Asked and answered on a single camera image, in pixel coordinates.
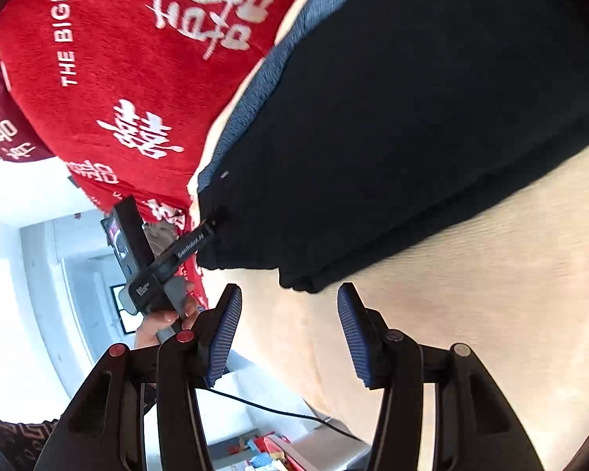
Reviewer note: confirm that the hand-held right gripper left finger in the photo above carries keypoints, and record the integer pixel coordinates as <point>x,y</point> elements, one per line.
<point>223,333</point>

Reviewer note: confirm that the black pants with blue waistband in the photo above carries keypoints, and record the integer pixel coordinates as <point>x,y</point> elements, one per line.
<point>397,132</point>

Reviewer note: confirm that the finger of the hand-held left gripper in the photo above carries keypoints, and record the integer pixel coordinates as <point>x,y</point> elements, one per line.
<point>210,229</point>

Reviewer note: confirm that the person's left hand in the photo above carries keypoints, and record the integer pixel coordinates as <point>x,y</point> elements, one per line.
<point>149,333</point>

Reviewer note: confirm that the grey-green cloth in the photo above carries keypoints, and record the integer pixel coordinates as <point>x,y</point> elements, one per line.
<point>163,236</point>

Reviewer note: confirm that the cream embossed pillow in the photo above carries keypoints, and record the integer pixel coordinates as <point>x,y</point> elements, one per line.
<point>495,279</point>

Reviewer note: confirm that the dark patterned cloth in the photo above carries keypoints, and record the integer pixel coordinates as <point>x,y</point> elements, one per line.
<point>10,436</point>

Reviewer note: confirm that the dark red printed cloth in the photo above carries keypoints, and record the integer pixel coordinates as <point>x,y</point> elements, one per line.
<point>5,117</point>

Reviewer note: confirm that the red printed blanket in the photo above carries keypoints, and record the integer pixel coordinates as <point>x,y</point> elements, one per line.
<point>127,59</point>

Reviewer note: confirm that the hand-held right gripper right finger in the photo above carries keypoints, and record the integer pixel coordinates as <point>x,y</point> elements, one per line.
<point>353,333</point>

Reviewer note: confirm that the red and blue packaging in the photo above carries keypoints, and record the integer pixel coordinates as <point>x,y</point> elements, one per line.
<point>275,446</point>

